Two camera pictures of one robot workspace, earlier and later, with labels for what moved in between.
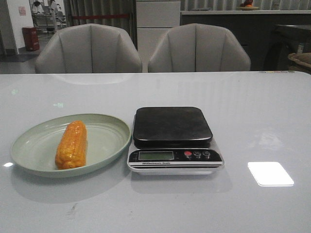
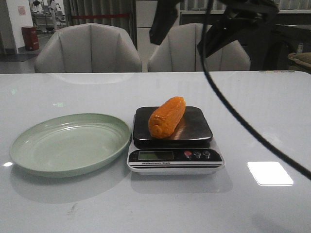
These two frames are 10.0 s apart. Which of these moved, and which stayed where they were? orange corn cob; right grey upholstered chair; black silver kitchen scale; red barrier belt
Moved: orange corn cob
Stayed: red barrier belt; right grey upholstered chair; black silver kitchen scale
